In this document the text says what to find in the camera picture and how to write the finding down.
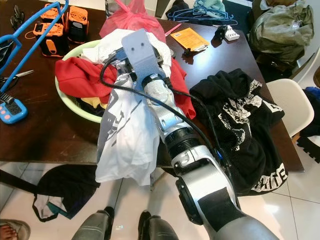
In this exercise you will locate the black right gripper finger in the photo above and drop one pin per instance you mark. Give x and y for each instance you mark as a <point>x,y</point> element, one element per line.
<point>6,52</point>

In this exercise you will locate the blue plastic hanger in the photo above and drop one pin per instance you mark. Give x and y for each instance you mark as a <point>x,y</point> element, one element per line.
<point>217,21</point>
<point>12,37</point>

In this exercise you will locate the black garment white print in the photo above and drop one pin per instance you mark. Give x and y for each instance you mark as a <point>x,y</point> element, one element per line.
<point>225,95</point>

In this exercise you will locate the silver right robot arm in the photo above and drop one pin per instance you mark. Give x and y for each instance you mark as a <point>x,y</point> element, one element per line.
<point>210,185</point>

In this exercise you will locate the steel scissors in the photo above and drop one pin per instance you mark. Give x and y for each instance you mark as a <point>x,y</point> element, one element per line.
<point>20,76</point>

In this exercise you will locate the orange black battery pack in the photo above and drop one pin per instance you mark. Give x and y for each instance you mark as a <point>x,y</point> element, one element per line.
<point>78,25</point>
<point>50,12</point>
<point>47,40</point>

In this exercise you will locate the pink plastic bag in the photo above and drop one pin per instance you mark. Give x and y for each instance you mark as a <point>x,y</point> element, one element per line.
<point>132,20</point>

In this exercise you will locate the blue digital timer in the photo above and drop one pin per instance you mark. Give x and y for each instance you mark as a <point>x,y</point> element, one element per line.
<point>12,110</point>

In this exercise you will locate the pink pen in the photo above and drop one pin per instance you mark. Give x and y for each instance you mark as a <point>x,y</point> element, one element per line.
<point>172,28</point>

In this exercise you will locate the orange booklet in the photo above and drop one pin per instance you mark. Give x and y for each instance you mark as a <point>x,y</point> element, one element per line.
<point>187,37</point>

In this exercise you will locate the pale green basin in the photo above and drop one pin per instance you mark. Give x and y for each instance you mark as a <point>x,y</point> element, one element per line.
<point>67,102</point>

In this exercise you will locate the dark wooden table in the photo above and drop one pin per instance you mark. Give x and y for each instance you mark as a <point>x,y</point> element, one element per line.
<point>50,140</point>

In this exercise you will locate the teal garment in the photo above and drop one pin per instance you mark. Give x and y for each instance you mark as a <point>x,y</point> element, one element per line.
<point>210,6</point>

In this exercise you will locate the white power adapter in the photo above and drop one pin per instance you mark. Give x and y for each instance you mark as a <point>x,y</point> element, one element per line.
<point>230,34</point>

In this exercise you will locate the black garment red print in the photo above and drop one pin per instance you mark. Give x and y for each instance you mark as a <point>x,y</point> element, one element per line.
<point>70,187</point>

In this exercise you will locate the olive green bag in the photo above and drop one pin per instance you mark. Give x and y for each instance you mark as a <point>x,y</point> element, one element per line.
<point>280,30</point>

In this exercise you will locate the robot left leg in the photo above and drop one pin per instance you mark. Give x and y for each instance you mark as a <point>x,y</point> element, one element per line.
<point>92,227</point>

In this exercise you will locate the robot leg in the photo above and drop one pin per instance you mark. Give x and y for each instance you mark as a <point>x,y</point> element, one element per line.
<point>92,227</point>
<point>160,230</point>

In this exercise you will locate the robot right leg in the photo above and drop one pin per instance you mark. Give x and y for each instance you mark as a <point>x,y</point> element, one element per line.
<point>160,230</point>

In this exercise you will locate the navy garment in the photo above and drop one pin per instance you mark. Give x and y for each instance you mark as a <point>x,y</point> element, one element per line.
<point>312,120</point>

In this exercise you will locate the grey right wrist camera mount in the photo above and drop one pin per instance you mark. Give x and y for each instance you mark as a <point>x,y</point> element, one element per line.
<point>142,52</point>

